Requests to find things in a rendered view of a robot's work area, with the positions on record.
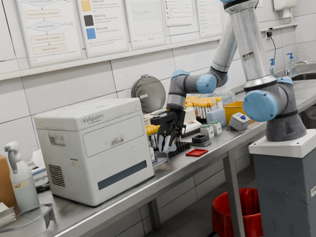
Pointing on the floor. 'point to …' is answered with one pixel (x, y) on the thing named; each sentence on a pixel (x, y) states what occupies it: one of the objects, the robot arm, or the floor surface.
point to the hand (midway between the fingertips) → (162, 154)
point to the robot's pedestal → (287, 194)
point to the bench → (224, 147)
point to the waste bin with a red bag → (246, 206)
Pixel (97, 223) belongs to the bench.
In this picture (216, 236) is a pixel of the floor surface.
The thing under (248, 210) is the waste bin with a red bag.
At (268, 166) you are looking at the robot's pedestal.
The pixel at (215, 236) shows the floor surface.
